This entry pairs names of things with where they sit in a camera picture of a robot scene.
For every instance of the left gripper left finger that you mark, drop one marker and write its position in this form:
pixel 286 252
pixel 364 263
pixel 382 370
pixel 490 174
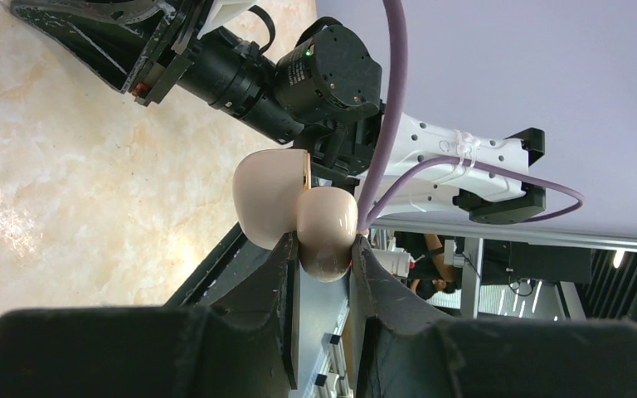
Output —
pixel 241 345

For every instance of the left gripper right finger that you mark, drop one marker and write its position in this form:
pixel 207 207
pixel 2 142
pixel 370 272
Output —
pixel 404 347

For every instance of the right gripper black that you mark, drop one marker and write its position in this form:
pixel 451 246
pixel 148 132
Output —
pixel 138 47

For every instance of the cream earbud charging case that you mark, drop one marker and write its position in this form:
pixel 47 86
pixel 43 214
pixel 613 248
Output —
pixel 273 196

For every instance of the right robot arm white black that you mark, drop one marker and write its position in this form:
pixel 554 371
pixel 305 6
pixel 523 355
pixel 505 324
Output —
pixel 320 103

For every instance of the person in background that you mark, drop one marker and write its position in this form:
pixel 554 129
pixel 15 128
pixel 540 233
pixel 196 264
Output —
pixel 430 274

